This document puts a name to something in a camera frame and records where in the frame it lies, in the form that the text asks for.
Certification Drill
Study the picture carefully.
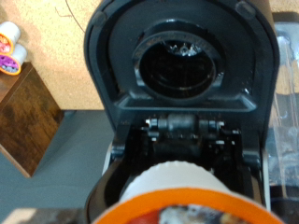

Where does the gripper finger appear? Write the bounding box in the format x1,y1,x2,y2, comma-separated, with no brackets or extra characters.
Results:
6,207,87,224

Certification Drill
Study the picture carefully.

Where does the k-cup pod blue red lid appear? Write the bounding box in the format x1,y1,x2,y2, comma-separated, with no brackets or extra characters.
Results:
91,160,285,224

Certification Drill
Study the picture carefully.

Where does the purple lid k-cup pod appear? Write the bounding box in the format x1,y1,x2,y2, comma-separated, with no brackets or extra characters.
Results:
0,43,29,77

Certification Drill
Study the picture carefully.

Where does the pink lid k-cup pod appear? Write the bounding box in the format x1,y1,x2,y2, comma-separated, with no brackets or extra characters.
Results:
0,21,21,56

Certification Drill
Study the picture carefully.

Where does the black Keurig coffee machine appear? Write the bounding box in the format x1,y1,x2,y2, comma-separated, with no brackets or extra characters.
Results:
83,0,281,224

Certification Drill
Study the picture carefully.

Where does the dark wooden box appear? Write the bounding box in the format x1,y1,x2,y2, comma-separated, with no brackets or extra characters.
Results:
0,61,65,178

